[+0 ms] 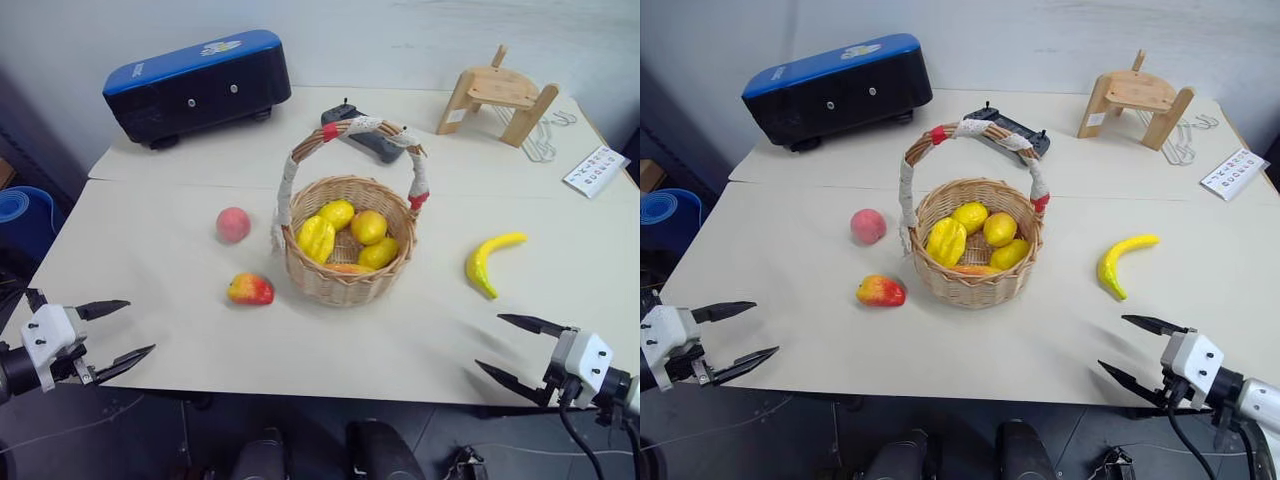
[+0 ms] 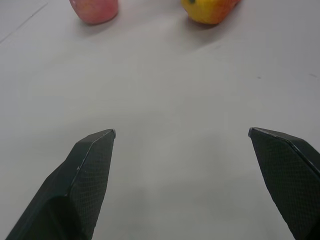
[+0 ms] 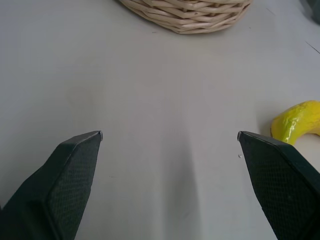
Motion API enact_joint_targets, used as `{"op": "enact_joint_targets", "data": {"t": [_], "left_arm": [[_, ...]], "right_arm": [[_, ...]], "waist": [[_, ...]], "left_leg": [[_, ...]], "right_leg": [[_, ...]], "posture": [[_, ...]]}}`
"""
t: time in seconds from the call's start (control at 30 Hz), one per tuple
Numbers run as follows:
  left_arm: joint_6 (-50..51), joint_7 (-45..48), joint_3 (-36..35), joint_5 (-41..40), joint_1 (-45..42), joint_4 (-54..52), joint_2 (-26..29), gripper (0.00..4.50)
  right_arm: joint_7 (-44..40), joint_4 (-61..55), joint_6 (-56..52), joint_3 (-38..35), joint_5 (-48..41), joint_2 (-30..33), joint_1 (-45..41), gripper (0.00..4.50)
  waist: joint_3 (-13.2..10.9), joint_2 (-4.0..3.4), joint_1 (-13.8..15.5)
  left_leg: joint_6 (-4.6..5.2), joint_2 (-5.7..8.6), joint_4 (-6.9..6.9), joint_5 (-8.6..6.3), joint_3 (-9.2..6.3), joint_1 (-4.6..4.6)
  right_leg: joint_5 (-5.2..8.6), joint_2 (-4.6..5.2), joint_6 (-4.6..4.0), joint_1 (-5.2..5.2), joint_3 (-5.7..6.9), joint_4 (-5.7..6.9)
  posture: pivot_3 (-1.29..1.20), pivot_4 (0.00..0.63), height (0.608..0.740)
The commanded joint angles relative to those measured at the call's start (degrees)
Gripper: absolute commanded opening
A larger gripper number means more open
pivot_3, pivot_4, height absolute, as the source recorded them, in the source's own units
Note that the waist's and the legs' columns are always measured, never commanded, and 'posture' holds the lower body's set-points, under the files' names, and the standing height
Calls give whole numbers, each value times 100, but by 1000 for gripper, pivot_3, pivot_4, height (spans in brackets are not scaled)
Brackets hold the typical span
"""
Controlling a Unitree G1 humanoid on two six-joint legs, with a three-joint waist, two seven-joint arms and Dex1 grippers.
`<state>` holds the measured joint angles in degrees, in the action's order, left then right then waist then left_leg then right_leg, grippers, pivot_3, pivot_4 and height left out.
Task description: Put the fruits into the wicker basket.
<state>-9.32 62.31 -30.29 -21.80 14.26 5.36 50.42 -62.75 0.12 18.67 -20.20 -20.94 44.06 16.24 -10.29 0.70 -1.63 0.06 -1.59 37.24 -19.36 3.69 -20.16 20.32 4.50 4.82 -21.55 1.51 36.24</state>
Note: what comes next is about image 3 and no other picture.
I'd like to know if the woven wicker basket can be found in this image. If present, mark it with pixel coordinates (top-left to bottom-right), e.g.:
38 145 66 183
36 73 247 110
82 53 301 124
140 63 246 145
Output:
115 0 254 35

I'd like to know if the yellow plastic banana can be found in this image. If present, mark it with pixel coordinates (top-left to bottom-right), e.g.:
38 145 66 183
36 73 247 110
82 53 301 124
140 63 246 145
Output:
270 100 320 146

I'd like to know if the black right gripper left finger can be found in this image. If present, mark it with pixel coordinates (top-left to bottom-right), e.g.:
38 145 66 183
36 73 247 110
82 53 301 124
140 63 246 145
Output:
0 130 104 240

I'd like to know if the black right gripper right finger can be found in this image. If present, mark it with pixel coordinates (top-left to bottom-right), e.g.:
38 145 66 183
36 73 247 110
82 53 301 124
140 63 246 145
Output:
236 130 320 240

